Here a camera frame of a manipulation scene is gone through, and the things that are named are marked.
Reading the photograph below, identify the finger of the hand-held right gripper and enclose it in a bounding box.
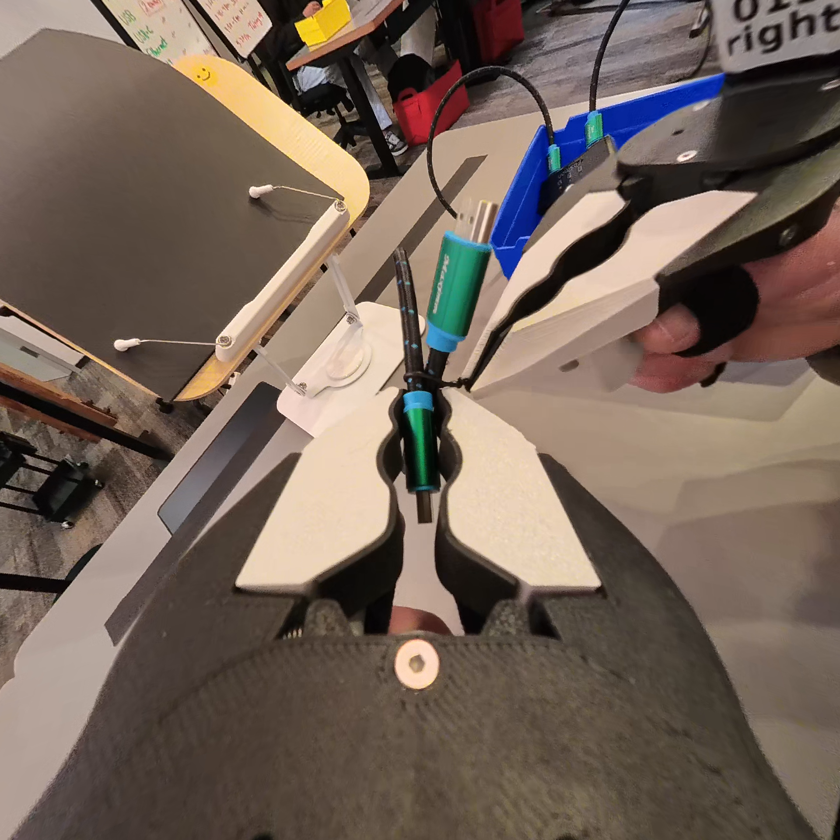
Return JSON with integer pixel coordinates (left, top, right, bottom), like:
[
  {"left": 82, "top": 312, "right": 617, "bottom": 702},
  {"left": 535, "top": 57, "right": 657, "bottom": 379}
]
[
  {"left": 466, "top": 191, "right": 758, "bottom": 395},
  {"left": 489, "top": 188, "right": 634, "bottom": 358}
]

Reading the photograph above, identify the wooden table with black legs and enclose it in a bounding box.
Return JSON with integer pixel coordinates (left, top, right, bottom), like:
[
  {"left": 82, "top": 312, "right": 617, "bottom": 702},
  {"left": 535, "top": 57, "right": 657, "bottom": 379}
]
[{"left": 0, "top": 300, "right": 174, "bottom": 463}]

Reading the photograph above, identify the white laptop stand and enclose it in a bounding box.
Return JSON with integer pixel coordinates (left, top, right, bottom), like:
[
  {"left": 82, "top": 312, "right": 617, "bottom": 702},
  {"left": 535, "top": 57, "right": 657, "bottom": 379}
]
[{"left": 113, "top": 180, "right": 410, "bottom": 442}]

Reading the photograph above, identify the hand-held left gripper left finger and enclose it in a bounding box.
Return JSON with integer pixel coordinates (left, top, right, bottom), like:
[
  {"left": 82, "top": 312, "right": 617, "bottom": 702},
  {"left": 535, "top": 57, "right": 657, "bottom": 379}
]
[{"left": 237, "top": 392, "right": 405, "bottom": 597}]

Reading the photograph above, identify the black hdmi switch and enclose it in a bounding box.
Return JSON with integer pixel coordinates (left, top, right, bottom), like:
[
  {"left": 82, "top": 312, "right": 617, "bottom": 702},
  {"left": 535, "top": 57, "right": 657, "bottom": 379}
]
[{"left": 539, "top": 137, "right": 626, "bottom": 206}]

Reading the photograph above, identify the wooden desk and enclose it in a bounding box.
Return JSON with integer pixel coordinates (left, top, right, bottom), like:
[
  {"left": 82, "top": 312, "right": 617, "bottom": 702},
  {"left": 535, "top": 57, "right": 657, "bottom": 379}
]
[{"left": 285, "top": 0, "right": 437, "bottom": 148}]

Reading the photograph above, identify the blue plastic bin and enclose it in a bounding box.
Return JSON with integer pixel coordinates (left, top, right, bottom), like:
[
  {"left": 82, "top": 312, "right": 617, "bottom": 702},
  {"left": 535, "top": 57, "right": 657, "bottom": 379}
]
[{"left": 491, "top": 71, "right": 731, "bottom": 284}]

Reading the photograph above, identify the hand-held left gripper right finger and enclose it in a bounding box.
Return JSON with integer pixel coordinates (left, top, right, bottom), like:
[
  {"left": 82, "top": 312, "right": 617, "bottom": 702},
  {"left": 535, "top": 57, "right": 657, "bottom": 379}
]
[{"left": 431, "top": 392, "right": 602, "bottom": 597}]

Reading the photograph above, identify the whiteboard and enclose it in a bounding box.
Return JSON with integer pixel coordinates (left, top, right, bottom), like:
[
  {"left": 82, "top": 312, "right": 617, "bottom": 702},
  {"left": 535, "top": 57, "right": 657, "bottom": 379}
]
[
  {"left": 105, "top": 0, "right": 219, "bottom": 65},
  {"left": 191, "top": 0, "right": 275, "bottom": 61}
]

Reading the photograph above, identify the black metal cart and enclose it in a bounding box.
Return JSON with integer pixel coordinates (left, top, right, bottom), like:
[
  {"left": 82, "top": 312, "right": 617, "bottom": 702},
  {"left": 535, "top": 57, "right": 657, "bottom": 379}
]
[{"left": 0, "top": 431, "right": 109, "bottom": 529}]

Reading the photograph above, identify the small yellow bin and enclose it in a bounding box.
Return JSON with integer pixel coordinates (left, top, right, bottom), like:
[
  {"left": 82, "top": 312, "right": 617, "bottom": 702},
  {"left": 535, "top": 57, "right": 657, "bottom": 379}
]
[{"left": 294, "top": 0, "right": 354, "bottom": 48}]

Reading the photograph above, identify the wooden board with black surface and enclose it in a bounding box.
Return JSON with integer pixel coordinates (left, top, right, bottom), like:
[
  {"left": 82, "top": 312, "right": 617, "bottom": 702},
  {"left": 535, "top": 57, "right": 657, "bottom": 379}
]
[{"left": 0, "top": 28, "right": 372, "bottom": 405}]

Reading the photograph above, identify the braided hdmi cable green plug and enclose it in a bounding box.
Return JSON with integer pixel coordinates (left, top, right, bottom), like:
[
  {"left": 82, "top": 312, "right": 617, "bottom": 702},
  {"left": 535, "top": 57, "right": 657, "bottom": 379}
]
[
  {"left": 392, "top": 197, "right": 501, "bottom": 526},
  {"left": 426, "top": 66, "right": 563, "bottom": 227},
  {"left": 583, "top": 0, "right": 634, "bottom": 148}
]

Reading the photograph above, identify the person's right hand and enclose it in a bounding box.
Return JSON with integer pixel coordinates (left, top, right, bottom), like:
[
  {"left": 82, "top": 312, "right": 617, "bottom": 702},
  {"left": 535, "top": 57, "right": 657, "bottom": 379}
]
[{"left": 628, "top": 224, "right": 840, "bottom": 395}]

